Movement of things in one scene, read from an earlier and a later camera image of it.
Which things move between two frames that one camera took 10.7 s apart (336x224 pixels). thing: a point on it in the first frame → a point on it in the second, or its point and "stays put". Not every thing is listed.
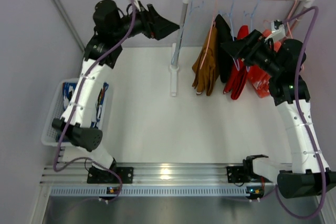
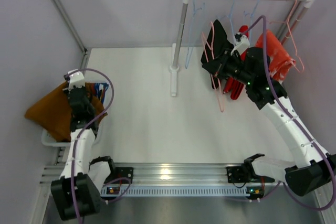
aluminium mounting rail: [154, 173] stays put
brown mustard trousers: [206, 67] → [53, 114]
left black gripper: [152, 22] → [75, 91]
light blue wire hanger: [181, 29] → [195, 13]
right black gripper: [252, 48] → [220, 62]
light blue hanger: [251, 16] stays put
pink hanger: [207, 48] → [212, 46]
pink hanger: [290, 15] stays put
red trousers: [238, 73] stays put
